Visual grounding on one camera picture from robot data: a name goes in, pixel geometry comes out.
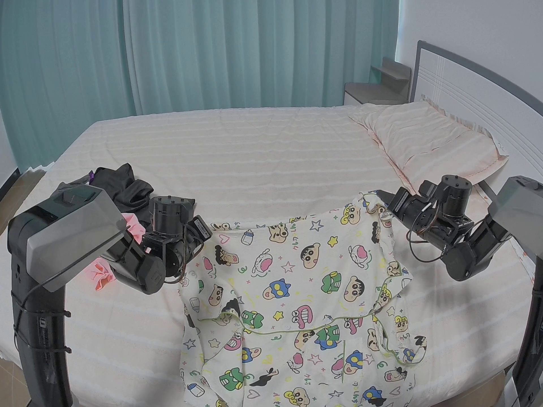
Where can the bed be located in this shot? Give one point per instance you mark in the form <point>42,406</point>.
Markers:
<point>275,163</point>

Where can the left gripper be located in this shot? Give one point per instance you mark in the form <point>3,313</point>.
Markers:
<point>199,231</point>

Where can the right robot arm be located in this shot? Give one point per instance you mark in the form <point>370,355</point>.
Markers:
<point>513,210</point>

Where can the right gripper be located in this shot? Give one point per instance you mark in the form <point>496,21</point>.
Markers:
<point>407,208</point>

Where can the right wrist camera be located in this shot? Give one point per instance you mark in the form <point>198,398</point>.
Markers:
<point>426,191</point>

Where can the purple garment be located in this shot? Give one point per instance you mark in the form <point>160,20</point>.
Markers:
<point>90,177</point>

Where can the dark grey garment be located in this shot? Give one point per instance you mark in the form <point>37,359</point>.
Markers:
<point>123,185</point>

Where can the pale pink striped pillow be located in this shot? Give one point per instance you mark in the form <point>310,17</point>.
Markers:
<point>432,142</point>

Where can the pink garment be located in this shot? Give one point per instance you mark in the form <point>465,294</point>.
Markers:
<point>102,274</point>

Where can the blue-green curtain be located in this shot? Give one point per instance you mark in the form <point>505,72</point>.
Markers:
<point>254,36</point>
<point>63,57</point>

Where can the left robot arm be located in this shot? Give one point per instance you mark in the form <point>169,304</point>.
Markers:
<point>42,312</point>

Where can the white printed pyjama top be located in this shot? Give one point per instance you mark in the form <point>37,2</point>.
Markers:
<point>297,291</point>

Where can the grey white bedside table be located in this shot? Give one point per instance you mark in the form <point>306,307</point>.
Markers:
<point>369,91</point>

